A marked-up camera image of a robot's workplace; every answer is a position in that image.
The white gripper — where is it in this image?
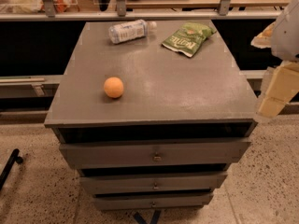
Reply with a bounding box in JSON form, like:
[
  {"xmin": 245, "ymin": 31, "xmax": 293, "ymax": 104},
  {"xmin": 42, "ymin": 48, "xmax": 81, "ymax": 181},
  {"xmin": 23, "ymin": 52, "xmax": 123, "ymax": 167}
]
[{"xmin": 250, "ymin": 0, "xmax": 299, "ymax": 119}]

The orange fruit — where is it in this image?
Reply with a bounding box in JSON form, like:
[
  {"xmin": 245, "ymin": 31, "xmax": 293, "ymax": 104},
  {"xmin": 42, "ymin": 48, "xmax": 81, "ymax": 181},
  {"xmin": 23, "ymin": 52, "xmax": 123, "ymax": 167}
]
[{"xmin": 104, "ymin": 77, "xmax": 124, "ymax": 98}]

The clear plastic water bottle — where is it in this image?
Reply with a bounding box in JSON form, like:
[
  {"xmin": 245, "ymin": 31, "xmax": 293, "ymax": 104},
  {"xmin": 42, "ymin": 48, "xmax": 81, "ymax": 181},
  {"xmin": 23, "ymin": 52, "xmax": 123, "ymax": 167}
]
[{"xmin": 108, "ymin": 20, "xmax": 157, "ymax": 44}]

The green chip bag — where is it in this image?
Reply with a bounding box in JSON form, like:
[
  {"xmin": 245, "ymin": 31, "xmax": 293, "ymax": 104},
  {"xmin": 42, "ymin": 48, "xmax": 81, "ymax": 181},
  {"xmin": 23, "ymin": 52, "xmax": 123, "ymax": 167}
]
[{"xmin": 162, "ymin": 22, "xmax": 216, "ymax": 58}]

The grey drawer cabinet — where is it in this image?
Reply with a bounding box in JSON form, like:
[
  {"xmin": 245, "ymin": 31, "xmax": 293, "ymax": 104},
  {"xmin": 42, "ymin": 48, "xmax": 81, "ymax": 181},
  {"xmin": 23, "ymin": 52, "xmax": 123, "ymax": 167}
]
[{"xmin": 45, "ymin": 21, "xmax": 256, "ymax": 199}]

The top grey drawer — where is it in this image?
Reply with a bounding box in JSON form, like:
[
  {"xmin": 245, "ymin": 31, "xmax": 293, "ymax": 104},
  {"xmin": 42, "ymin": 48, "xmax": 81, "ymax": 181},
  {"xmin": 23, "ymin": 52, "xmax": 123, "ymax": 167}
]
[{"xmin": 59, "ymin": 138, "xmax": 250, "ymax": 169}]

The grey drawer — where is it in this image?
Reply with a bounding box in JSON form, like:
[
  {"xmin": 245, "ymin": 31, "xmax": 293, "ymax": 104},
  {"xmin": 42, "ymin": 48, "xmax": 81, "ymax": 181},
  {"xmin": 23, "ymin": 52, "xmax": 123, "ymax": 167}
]
[
  {"xmin": 59, "ymin": 138, "xmax": 250, "ymax": 169},
  {"xmin": 80, "ymin": 172, "xmax": 227, "ymax": 194},
  {"xmin": 93, "ymin": 192, "xmax": 213, "ymax": 210}
]

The middle grey drawer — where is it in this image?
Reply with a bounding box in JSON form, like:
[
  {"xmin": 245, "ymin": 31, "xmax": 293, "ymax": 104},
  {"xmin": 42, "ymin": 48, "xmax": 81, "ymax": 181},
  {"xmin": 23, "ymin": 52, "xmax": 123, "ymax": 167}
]
[{"xmin": 80, "ymin": 172, "xmax": 227, "ymax": 194}]

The bottom grey drawer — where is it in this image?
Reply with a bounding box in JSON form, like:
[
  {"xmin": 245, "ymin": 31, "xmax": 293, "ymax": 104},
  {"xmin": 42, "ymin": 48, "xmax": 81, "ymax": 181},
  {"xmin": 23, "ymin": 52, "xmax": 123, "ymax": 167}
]
[{"xmin": 93, "ymin": 192, "xmax": 213, "ymax": 210}]

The black pole on floor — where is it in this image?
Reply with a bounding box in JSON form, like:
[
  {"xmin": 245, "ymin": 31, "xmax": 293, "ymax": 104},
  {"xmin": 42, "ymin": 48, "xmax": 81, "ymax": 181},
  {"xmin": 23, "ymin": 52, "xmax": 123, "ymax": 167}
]
[{"xmin": 0, "ymin": 148, "xmax": 23, "ymax": 190}]

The metal shelf rail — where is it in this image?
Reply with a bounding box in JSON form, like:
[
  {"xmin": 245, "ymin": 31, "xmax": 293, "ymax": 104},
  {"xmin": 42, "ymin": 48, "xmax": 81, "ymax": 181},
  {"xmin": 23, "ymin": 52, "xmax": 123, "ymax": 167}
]
[{"xmin": 0, "ymin": 1, "xmax": 280, "ymax": 21}]

